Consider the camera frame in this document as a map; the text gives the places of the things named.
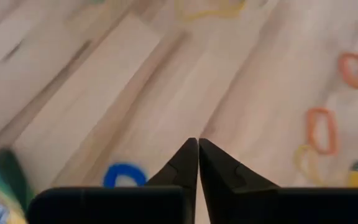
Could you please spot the yellow rubber band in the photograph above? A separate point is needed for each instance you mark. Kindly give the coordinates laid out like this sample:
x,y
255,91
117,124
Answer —
x,y
204,14
297,158

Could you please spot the orange rubber band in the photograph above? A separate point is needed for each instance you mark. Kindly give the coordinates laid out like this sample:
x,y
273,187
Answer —
x,y
342,70
309,130

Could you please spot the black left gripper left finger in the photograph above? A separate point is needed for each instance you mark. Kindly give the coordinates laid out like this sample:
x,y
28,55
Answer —
x,y
110,208

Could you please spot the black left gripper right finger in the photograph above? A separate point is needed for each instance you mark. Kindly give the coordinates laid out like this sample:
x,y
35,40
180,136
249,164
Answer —
x,y
291,208

